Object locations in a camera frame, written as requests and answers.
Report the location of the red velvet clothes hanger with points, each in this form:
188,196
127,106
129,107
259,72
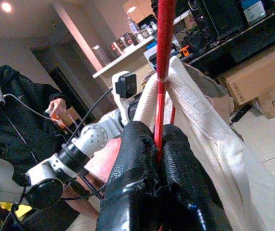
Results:
165,36

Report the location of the person's left hand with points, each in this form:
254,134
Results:
57,106

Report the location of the white knit sweater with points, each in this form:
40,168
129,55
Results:
212,144

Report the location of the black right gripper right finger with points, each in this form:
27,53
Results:
180,180

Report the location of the white and blue box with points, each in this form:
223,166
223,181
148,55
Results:
252,12

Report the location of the black power strip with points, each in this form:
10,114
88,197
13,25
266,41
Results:
242,113

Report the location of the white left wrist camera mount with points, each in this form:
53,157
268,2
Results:
118,101

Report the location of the yellow object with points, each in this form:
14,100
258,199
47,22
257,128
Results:
24,210

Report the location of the round ceiling light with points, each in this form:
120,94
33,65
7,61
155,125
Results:
6,6

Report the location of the black desk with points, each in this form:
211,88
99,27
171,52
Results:
248,41

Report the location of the orange hand controller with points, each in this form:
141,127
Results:
57,121

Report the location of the large plain cardboard box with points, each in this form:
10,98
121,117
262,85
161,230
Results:
260,72

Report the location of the black computer tower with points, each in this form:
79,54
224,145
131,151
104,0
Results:
219,16

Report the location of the black product box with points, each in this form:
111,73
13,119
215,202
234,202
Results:
127,39

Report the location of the red garment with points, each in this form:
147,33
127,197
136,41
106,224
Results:
101,163

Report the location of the white counter shelf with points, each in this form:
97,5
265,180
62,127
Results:
118,63

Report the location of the grey cylinder speaker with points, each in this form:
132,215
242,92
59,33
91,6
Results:
101,55

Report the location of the small orange object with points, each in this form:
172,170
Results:
185,51

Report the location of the person in black jacket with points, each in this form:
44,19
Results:
19,96

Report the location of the clear plastic bottle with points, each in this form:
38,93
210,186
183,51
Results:
133,26

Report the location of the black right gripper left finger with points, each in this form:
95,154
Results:
132,168

